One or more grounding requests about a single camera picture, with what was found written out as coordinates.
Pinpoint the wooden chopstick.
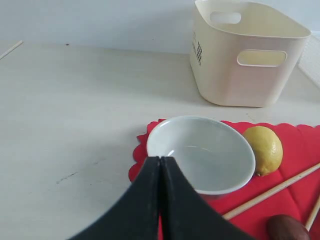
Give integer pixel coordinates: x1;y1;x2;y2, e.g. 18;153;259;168
222;163;320;220
305;195;320;232

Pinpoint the red scalloped cloth mat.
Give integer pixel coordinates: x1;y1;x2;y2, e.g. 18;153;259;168
128;118;320;240

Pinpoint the yellow lemon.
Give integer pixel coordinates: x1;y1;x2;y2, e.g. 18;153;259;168
243;126;283;176

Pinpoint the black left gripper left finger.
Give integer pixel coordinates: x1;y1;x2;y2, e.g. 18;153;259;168
71;157;160;240

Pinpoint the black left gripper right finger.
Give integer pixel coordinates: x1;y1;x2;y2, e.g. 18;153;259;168
159;157;253;240

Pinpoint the brown wooden spoon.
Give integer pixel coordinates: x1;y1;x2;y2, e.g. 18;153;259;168
266;214;311;240

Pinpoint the pale green bowl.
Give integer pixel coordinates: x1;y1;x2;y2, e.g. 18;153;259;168
146;116;256;196

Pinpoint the white perforated plastic basket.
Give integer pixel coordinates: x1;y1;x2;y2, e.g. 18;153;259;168
298;35;320;88

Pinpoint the cream plastic bin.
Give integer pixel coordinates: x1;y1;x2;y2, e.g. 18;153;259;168
190;0;311;107

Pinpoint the upper wooden chopstick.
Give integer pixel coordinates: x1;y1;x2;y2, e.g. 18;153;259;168
222;163;320;220

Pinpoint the lower wooden chopstick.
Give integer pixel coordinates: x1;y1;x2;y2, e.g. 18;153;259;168
305;195;320;232

